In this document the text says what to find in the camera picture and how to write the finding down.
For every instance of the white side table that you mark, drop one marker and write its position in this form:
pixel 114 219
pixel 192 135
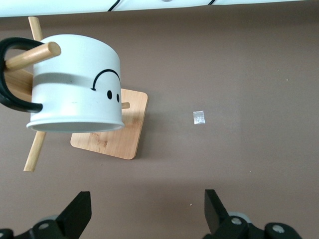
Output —
pixel 49 7

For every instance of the wooden mug stand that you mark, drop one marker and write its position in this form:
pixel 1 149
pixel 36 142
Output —
pixel 119 139

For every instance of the small clear tape piece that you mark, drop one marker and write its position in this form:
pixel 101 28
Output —
pixel 199 117

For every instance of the white smiley face mug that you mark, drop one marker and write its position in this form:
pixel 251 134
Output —
pixel 74 99

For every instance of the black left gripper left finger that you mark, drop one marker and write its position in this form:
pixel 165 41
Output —
pixel 72 219

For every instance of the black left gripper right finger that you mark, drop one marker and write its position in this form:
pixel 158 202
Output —
pixel 216 219

